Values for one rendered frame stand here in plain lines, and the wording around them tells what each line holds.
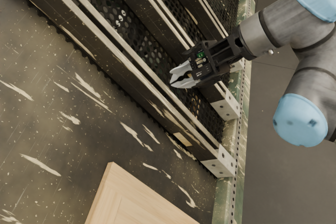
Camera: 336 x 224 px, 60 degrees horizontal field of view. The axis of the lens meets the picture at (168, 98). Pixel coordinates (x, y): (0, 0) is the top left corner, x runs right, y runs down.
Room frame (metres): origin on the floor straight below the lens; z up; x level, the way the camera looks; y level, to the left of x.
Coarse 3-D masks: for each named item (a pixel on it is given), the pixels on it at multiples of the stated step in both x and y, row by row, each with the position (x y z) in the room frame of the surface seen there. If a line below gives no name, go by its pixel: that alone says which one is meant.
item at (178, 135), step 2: (178, 132) 0.48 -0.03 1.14; (174, 134) 0.48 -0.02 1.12; (176, 134) 0.48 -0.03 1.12; (178, 134) 0.48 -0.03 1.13; (180, 134) 0.48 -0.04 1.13; (176, 136) 0.48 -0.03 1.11; (178, 136) 0.48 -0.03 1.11; (180, 136) 0.48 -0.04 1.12; (182, 136) 0.48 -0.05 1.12; (178, 138) 0.48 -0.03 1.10; (180, 138) 0.48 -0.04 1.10; (182, 138) 0.48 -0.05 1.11; (184, 138) 0.47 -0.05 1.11; (180, 140) 0.48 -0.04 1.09; (182, 140) 0.48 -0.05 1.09; (184, 140) 0.47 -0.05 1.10; (186, 140) 0.47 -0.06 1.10; (182, 142) 0.48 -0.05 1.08; (184, 142) 0.47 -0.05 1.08; (186, 142) 0.47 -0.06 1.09; (188, 142) 0.47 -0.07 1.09; (184, 144) 0.47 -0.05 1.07; (186, 144) 0.47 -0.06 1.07; (188, 144) 0.47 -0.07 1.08; (190, 144) 0.47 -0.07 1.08
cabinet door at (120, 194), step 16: (112, 176) 0.28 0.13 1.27; (128, 176) 0.29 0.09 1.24; (96, 192) 0.24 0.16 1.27; (112, 192) 0.24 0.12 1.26; (128, 192) 0.26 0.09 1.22; (144, 192) 0.27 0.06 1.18; (96, 208) 0.20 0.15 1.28; (112, 208) 0.21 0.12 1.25; (128, 208) 0.23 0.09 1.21; (144, 208) 0.24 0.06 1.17; (160, 208) 0.25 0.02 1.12; (176, 208) 0.27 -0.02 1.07
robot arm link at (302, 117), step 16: (304, 80) 0.30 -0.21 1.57; (320, 80) 0.30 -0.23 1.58; (288, 96) 0.28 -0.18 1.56; (304, 96) 0.27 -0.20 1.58; (320, 96) 0.26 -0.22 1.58; (288, 112) 0.24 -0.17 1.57; (304, 112) 0.24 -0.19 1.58; (320, 112) 0.24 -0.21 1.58; (288, 128) 0.23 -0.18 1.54; (304, 128) 0.22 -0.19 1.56; (320, 128) 0.22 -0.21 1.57; (304, 144) 0.22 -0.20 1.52
